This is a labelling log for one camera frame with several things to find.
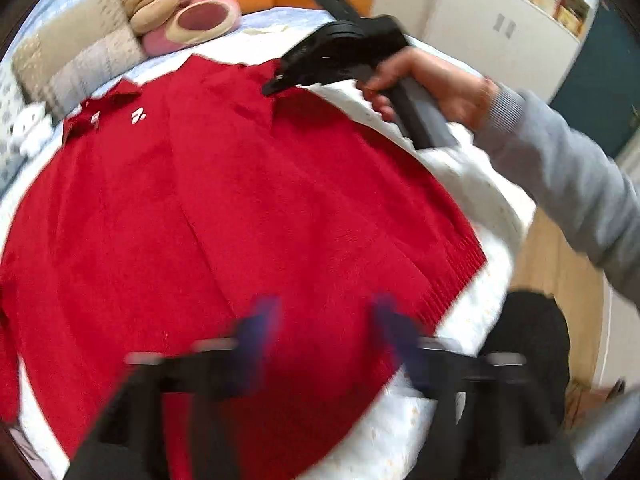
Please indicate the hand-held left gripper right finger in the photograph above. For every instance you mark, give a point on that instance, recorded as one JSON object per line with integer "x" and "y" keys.
{"x": 396, "y": 331}

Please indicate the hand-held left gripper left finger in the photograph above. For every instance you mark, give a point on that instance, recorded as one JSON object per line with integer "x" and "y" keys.
{"x": 260, "y": 322}

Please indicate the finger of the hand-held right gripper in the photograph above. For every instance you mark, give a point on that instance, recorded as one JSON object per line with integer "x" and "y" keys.
{"x": 290, "y": 79}

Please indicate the red knit sweater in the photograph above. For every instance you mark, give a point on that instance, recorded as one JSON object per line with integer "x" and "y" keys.
{"x": 200, "y": 210}

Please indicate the person's right forearm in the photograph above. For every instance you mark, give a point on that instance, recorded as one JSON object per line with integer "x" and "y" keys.
{"x": 565, "y": 175}

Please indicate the person's right hand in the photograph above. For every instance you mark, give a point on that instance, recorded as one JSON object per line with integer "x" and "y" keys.
{"x": 450, "y": 87}

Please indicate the pink plush toy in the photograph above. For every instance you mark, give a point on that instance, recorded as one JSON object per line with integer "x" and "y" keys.
{"x": 205, "y": 17}

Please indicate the white cabinet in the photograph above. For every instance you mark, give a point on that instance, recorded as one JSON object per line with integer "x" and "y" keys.
{"x": 475, "y": 20}

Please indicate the person's black pants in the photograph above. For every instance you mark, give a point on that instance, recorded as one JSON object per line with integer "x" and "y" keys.
{"x": 530, "y": 340}

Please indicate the white daisy blanket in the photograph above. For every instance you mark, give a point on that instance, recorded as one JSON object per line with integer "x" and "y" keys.
{"x": 475, "y": 180}

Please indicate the beige dotted pillow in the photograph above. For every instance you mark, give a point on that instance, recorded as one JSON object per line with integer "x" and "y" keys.
{"x": 75, "y": 55}

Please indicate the person's grey top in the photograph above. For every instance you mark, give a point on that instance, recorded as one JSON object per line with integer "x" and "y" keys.
{"x": 605, "y": 440}

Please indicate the dark teal door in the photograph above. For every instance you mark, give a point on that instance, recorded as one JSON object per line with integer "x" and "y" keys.
{"x": 600, "y": 70}

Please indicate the small white plush toy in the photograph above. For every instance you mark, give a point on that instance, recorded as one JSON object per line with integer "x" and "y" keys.
{"x": 32, "y": 127}

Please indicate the floral white pillow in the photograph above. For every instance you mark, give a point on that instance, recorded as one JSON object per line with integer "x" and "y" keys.
{"x": 7, "y": 135}

